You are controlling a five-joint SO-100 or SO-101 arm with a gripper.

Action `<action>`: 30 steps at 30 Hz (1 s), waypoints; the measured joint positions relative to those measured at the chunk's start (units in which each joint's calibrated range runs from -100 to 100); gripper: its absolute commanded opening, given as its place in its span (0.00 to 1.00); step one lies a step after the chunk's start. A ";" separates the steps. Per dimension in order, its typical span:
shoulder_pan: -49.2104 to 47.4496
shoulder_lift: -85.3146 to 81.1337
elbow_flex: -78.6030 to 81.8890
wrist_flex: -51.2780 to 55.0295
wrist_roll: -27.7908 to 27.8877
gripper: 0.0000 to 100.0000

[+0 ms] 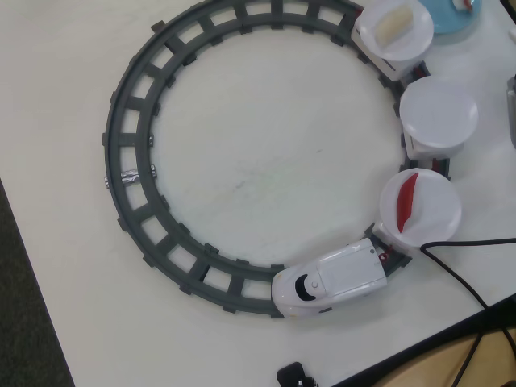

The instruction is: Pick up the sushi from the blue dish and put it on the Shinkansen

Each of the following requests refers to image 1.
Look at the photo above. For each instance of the orange and white sushi piece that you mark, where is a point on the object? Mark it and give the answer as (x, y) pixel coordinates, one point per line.
(461, 4)

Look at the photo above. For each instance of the white Shinkansen toy locomotive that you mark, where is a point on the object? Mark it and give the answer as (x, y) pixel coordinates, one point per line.
(346, 270)

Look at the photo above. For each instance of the white train car under red-sushi dish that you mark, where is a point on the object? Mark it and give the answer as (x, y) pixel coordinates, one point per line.
(389, 235)

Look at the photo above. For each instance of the red tuna sushi piece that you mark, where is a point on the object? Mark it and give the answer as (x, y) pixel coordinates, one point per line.
(406, 201)

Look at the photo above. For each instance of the white dish with red sushi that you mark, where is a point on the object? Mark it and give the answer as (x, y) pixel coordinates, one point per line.
(435, 213)

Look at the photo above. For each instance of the empty white round dish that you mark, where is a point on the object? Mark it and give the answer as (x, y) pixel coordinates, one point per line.
(439, 113)

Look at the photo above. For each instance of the white rice sushi piece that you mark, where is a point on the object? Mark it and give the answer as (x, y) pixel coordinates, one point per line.
(393, 26)

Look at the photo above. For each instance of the blue round dish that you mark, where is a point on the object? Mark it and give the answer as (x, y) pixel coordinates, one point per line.
(443, 16)

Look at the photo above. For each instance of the silver foil tape strip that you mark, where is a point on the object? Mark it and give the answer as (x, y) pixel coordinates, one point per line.
(130, 176)

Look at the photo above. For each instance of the red train coupling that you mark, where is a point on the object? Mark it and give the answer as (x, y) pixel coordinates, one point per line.
(420, 72)
(436, 163)
(385, 256)

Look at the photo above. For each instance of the grey circular toy train track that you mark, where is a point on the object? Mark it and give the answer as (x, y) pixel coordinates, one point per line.
(114, 161)

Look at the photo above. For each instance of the black power adapter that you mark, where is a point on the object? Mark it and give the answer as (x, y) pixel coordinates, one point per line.
(292, 375)

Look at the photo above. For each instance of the grey box-shaped device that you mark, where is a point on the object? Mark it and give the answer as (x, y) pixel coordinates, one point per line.
(512, 109)

